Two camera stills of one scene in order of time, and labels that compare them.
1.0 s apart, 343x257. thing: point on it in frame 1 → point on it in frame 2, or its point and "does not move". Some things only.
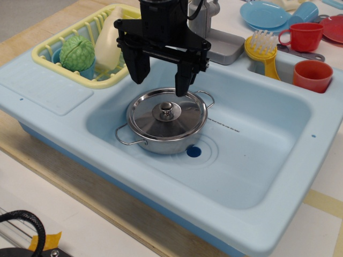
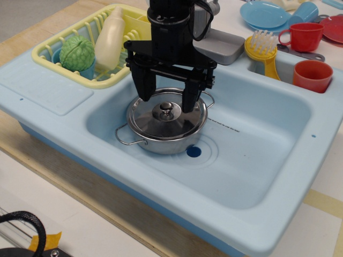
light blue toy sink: x=263 y=141 does not move
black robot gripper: x=162 y=30 → x=176 y=25
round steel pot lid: x=159 y=113 does not move
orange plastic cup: x=312 y=75 does not move
